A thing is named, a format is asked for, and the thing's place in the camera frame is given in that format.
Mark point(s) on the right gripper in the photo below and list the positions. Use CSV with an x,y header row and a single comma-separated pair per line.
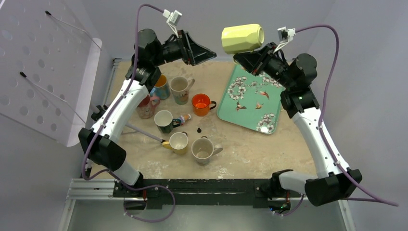
x,y
256,61

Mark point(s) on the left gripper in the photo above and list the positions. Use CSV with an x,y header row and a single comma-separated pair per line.
x,y
192,53

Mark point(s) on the lime green mug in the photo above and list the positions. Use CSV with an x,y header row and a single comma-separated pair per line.
x,y
238,39

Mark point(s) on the cream mug with coral print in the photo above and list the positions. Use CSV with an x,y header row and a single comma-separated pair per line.
x,y
180,87

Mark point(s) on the blue mug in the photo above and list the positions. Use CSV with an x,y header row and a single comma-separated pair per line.
x,y
161,88

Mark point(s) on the orange mug black handle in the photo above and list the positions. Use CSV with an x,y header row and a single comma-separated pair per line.
x,y
202,104

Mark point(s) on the dark teal mug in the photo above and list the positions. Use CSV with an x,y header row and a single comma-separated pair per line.
x,y
165,121

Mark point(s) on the pink halloween mug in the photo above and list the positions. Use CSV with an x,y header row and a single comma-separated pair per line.
x,y
146,109

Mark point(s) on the yellow mug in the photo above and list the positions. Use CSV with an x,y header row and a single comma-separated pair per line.
x,y
178,143

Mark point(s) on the beige dragon print mug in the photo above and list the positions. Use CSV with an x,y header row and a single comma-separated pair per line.
x,y
203,149

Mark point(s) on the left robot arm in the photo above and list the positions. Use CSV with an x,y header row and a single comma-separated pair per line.
x,y
99,143

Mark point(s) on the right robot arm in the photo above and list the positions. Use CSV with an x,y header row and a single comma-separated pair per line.
x,y
335,179

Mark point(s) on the green floral tray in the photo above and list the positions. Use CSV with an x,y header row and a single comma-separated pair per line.
x,y
253,102

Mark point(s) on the ice cream cone toy figure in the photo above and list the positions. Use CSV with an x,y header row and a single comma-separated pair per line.
x,y
184,118

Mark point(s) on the white perforated panel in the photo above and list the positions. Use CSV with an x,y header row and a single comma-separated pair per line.
x,y
48,65

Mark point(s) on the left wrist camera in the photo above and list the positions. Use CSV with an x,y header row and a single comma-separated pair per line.
x,y
172,19

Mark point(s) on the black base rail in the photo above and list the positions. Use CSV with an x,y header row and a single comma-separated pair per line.
x,y
232,200

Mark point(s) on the aluminium frame rail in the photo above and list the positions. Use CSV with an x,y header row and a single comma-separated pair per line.
x,y
104,189

